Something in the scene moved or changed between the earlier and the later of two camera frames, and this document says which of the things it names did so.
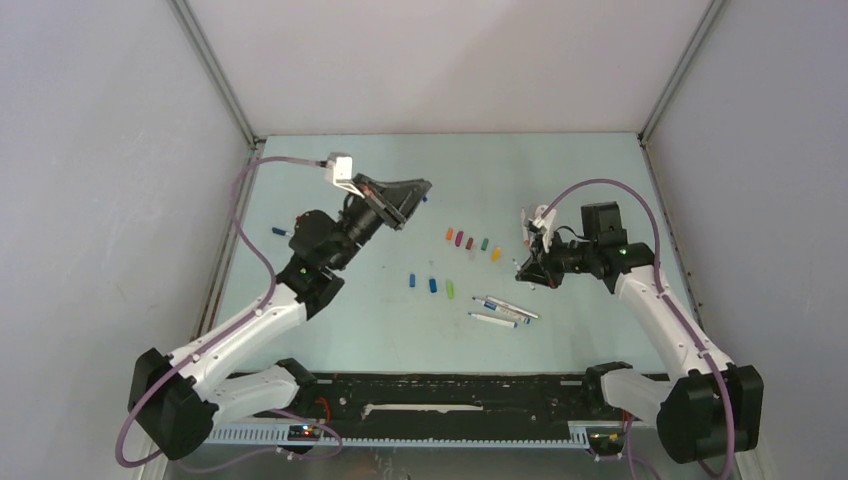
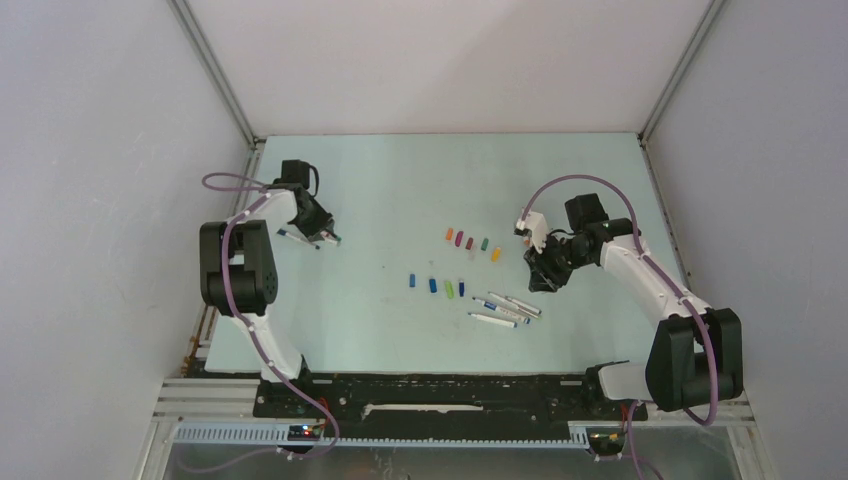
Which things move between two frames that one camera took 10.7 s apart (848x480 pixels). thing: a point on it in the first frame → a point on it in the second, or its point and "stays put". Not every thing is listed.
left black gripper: x=394 y=204 → x=323 y=220
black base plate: x=449 y=407 stays put
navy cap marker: x=518 y=268 → x=517 y=303
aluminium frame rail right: x=654 y=181 stays put
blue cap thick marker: x=503 y=310 stays put
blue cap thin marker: x=492 y=320 stays put
